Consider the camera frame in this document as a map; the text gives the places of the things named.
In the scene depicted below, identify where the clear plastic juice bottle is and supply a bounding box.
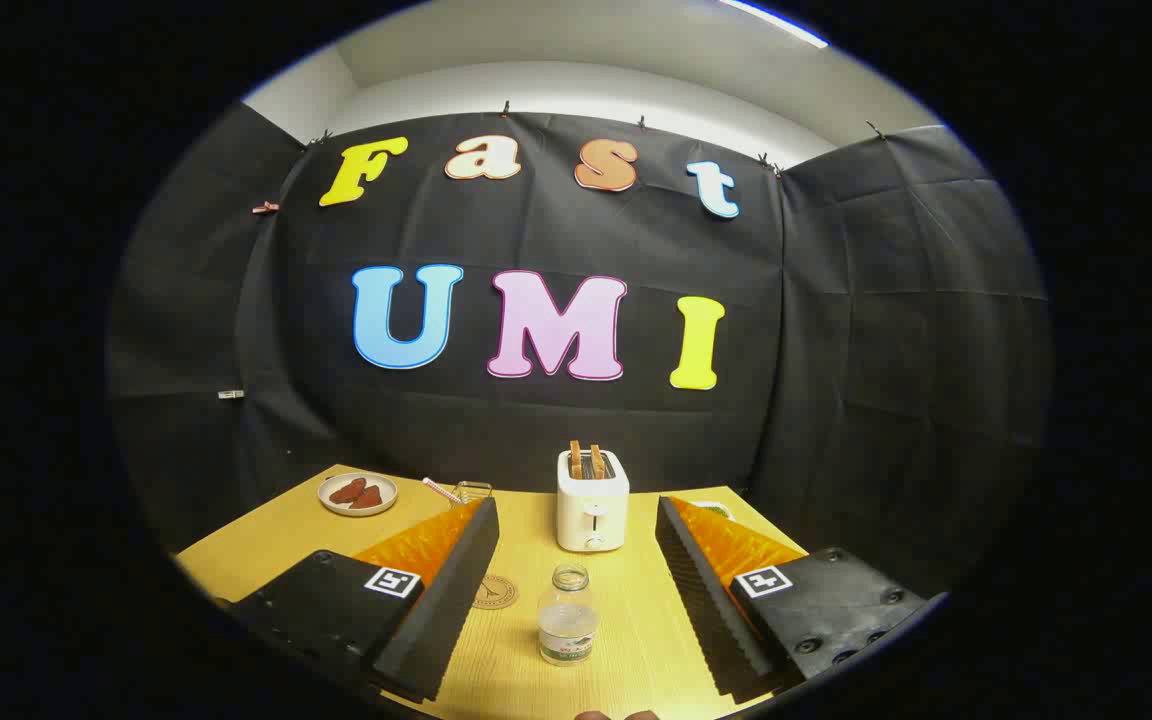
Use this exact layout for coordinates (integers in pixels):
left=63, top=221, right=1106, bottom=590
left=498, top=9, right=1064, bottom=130
left=537, top=563, right=599, bottom=667

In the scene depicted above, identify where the wooden table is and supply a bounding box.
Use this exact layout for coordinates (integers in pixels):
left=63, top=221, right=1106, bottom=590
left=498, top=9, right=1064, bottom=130
left=176, top=463, right=807, bottom=720

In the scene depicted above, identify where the black backdrop cloth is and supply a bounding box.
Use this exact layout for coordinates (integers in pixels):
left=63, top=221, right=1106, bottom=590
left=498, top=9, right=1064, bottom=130
left=106, top=100, right=1052, bottom=601

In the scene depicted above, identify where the round wooden coaster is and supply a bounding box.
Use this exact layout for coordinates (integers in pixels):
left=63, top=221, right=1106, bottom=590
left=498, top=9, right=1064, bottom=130
left=471, top=575, right=519, bottom=611

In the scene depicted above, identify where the white toaster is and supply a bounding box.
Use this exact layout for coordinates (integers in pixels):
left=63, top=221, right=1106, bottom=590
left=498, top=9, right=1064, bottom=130
left=556, top=448, right=630, bottom=553

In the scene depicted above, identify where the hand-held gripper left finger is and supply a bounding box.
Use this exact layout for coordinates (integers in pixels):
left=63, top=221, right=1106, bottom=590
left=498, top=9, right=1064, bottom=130
left=224, top=497, right=500, bottom=704

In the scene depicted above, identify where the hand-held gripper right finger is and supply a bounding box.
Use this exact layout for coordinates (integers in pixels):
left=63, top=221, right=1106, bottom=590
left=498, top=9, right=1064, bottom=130
left=655, top=495, right=949, bottom=705

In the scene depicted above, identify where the white round plate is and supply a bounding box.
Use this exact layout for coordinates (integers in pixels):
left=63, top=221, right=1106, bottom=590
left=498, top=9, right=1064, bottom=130
left=317, top=472, right=399, bottom=517

